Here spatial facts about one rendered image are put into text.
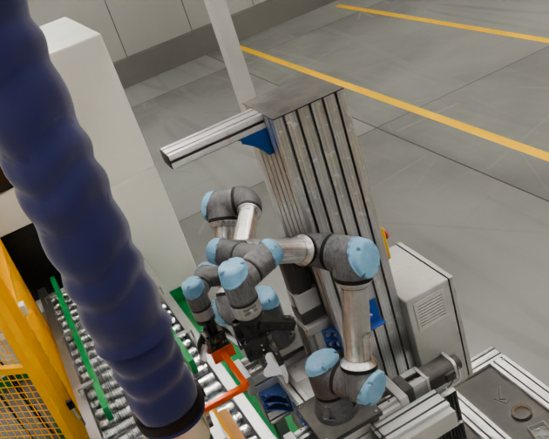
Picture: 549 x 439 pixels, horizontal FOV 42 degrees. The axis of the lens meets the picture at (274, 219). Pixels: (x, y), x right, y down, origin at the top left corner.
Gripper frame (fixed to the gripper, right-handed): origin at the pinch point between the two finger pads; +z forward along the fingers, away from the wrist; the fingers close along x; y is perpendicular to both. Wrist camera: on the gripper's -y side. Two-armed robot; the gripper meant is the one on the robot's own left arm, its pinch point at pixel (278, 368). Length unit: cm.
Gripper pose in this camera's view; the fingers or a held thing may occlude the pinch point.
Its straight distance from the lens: 197.9
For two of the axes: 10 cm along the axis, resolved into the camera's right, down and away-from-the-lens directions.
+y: -8.7, 4.3, -2.5
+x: 4.0, 3.3, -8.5
